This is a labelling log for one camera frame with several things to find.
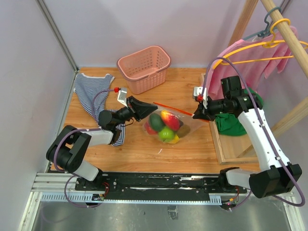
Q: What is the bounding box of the pink plastic basket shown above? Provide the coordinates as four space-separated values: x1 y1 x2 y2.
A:
116 46 171 94

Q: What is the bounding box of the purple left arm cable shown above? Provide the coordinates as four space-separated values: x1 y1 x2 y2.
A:
53 89 116 209

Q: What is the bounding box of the fake green lime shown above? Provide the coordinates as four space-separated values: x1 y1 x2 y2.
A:
158 127 175 142

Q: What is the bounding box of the wooden clothes rack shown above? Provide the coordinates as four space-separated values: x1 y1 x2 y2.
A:
228 0 308 145

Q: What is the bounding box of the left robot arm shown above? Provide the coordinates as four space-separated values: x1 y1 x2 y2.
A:
46 96 158 191

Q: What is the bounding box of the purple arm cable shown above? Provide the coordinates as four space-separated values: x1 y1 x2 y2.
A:
202 57 306 207
53 89 116 209

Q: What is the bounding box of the fake red-yellow mango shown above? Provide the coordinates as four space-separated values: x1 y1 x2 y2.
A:
160 110 180 131

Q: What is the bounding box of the fake brown kiwi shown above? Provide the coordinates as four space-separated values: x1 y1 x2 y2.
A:
177 125 191 138

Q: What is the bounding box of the clear zip top bag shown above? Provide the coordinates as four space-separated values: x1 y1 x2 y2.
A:
142 102 206 144

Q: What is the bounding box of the fake yellow lemon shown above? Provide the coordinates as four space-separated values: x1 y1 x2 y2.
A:
169 134 180 144

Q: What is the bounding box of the fake red apple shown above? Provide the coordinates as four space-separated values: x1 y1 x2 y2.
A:
144 122 157 135

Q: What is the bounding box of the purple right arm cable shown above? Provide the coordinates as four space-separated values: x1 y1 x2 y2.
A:
202 57 306 207

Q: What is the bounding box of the pink shirt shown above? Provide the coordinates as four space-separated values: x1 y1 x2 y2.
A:
206 35 292 99

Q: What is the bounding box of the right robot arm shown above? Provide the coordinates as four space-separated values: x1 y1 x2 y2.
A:
192 76 302 198

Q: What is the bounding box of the blue white striped shirt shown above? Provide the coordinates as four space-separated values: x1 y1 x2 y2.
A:
74 73 126 146

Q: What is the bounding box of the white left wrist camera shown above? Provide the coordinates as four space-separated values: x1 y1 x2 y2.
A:
117 88 128 107

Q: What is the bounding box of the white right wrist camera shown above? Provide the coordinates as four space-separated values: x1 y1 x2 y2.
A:
192 86 207 109

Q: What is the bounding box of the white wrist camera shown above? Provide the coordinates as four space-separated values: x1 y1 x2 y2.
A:
192 86 207 109
117 88 128 107

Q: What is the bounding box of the green tank top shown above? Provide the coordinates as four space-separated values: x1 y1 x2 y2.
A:
214 87 265 137

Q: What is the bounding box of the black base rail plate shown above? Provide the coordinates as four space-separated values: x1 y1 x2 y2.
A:
75 172 247 202

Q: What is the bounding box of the grey-blue clothes hanger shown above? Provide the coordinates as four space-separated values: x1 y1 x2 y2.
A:
241 6 282 40

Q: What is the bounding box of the yellow clothes hanger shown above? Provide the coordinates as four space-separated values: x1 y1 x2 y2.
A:
223 18 294 64

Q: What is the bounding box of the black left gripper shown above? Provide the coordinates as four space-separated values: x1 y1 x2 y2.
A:
113 96 158 128

